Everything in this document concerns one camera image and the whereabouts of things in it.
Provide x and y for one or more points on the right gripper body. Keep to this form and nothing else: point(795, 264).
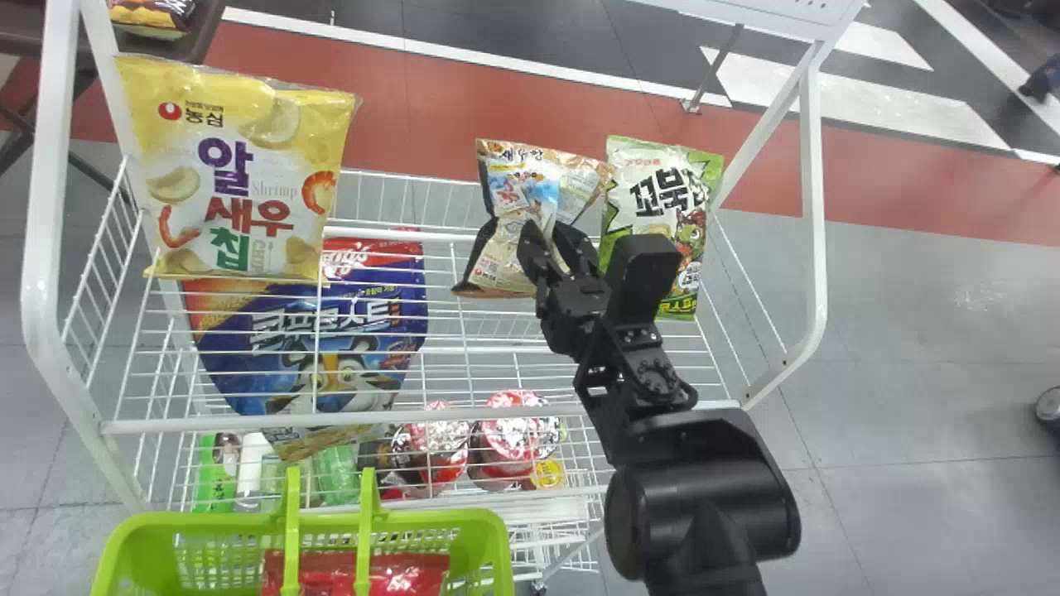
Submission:
point(575, 314)

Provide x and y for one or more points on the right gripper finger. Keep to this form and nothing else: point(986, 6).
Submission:
point(540, 257)
point(582, 252)

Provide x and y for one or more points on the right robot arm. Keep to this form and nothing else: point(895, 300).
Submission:
point(704, 497)

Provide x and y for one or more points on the beige snack packet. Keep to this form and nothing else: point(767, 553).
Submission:
point(517, 199)

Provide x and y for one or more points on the green snack packet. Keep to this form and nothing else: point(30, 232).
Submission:
point(662, 194)

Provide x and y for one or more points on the red noodle cup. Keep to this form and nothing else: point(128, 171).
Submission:
point(431, 451)
point(513, 439)

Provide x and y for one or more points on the blue cereal bag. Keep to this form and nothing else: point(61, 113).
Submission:
point(331, 331)

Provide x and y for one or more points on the green bottle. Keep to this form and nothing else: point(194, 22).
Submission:
point(338, 473)
point(214, 480)

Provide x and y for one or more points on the yellow snack packet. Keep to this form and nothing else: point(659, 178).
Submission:
point(240, 165)
point(149, 15)

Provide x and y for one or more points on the red snack packet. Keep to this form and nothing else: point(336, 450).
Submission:
point(356, 575)

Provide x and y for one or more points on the white bottle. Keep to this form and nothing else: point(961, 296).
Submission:
point(252, 468)

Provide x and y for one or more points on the dark side table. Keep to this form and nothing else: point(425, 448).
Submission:
point(207, 29)

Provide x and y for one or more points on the green basket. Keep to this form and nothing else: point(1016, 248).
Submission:
point(141, 555)

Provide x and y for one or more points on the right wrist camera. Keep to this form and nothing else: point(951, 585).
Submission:
point(642, 273)

